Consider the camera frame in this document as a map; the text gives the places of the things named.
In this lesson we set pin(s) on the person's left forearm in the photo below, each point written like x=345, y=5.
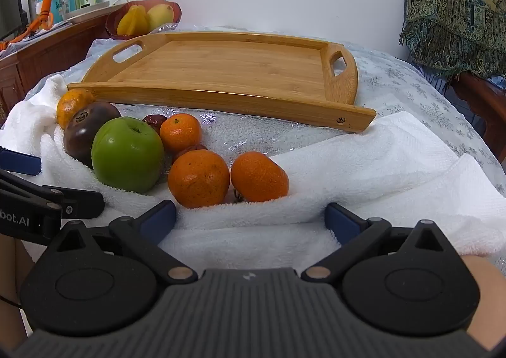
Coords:
x=12, y=275

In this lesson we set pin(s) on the green apple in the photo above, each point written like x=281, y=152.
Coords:
x=126, y=152

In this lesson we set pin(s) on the yellow mango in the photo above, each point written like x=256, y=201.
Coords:
x=160, y=16

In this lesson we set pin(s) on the large orange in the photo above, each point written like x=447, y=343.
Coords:
x=71, y=105

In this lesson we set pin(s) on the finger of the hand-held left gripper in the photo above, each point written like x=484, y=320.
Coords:
x=81, y=204
x=19, y=162

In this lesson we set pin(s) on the green patterned fringed scarf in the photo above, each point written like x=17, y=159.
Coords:
x=454, y=6

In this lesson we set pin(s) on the red jujube date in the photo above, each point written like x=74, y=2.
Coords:
x=154, y=122
x=189, y=149

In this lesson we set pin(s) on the small mandarin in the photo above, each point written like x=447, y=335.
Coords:
x=197, y=180
x=180, y=132
x=259, y=176

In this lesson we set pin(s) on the red fruit bowl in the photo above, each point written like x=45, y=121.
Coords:
x=114, y=20

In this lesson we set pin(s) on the white towel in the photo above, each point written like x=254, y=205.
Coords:
x=395, y=168

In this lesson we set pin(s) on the wooden cabinet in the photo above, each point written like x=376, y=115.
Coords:
x=43, y=61

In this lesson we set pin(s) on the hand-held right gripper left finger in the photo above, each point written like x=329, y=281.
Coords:
x=160, y=219

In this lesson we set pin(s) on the wooden furniture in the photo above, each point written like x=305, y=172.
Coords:
x=484, y=105

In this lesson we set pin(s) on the yellow starfruit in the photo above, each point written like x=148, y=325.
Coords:
x=132, y=20

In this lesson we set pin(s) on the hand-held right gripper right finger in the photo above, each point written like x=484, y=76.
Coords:
x=340, y=219

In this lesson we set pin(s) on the wooden serving tray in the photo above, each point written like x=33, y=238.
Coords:
x=237, y=69

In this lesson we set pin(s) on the dark purple round fruit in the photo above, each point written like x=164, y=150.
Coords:
x=85, y=128

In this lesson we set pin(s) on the person's bare knee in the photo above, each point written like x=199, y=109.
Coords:
x=490, y=302

